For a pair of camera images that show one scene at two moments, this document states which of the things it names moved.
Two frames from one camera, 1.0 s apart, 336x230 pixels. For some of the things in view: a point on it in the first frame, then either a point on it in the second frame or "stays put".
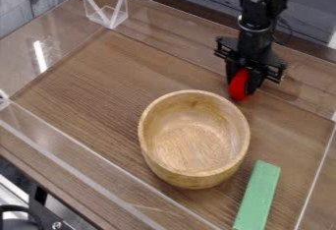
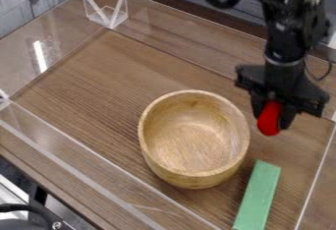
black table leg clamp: x=45 y=219 stays put
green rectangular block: x=256 y=206 stays put
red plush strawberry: x=237 y=85 to x=268 y=122
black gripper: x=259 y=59 to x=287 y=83
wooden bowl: x=193 y=136 stays put
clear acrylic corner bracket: x=109 y=17 stays put
